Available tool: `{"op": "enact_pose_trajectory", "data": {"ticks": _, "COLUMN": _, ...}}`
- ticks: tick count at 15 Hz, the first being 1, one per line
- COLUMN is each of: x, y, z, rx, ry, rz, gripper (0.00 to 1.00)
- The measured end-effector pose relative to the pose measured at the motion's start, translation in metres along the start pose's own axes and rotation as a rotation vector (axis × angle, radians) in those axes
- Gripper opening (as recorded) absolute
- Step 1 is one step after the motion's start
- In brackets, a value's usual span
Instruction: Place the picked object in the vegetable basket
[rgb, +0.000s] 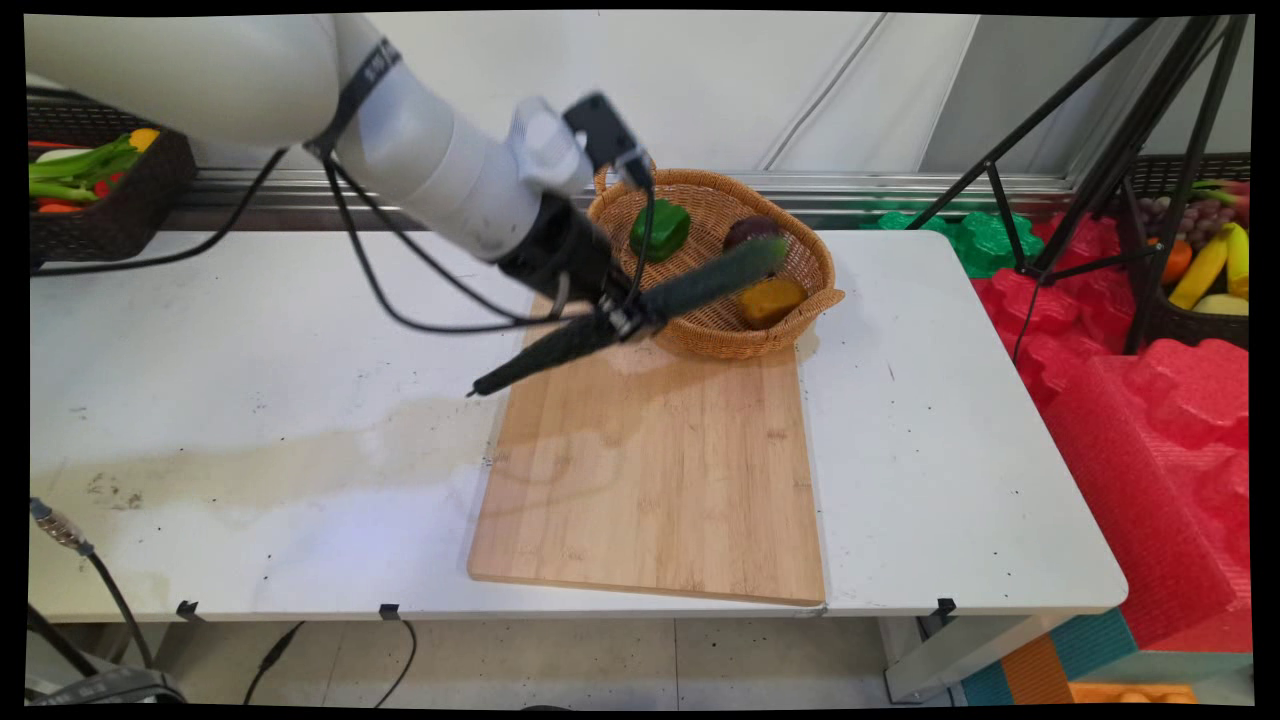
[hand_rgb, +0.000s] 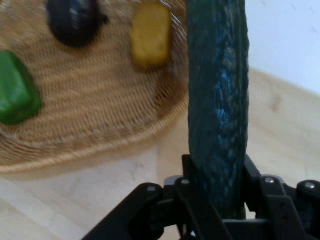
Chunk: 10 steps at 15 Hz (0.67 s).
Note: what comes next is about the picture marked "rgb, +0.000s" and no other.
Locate red orange vegetable toy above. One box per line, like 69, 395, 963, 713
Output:
34, 170, 128, 215

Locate thin black floor cable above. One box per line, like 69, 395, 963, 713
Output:
374, 620, 419, 709

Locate teal and orange floor mat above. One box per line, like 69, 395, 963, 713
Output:
958, 607, 1142, 707

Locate white table leg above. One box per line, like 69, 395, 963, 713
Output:
878, 612, 1063, 704

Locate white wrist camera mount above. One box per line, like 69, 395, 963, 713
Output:
504, 96, 598, 199

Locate woven wicker basket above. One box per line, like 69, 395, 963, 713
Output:
586, 167, 847, 362

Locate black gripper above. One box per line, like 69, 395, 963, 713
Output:
496, 191, 669, 344

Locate green leafy vegetable toy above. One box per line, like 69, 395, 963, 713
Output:
28, 134, 142, 207

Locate black woven fruit basket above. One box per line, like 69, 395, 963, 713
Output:
1122, 151, 1253, 352

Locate black camera cable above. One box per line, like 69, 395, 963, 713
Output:
28, 143, 658, 337

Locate dark purple eggplant toy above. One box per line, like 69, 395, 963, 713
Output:
721, 214, 788, 254

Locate black device on floor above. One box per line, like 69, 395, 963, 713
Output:
27, 666, 188, 707

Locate green bell pepper toy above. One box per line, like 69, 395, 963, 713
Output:
628, 198, 693, 265

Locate purple grape bunch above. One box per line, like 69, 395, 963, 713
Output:
1137, 194, 1238, 252

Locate bamboo cutting board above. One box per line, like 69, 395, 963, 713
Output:
466, 290, 828, 609

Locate black tripod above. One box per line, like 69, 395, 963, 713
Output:
905, 14, 1253, 357

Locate orange tray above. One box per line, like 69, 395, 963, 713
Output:
1066, 681, 1202, 707

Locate black cable with metal connector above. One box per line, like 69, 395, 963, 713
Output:
28, 496, 158, 671

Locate long dark green cucumber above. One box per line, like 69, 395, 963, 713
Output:
467, 235, 792, 399

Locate red foam mats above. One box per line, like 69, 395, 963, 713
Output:
968, 211, 1254, 654

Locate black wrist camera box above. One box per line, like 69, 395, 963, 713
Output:
561, 91, 657, 193

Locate black velcro forearm strap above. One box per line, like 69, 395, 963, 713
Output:
303, 37, 404, 162

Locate red and green fruit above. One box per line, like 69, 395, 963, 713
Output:
1190, 176, 1252, 227

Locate aluminium wall rail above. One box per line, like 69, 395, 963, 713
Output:
158, 167, 1079, 234

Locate small yellow banana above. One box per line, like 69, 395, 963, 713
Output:
1224, 220, 1252, 300

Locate large yellow banana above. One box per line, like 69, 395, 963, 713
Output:
1167, 228, 1231, 310

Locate green foam mat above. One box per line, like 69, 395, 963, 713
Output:
858, 204, 1047, 280

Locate black woven vegetable basket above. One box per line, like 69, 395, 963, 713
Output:
27, 99, 199, 270

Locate yellow bell pepper toy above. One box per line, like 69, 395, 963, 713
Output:
736, 275, 809, 331

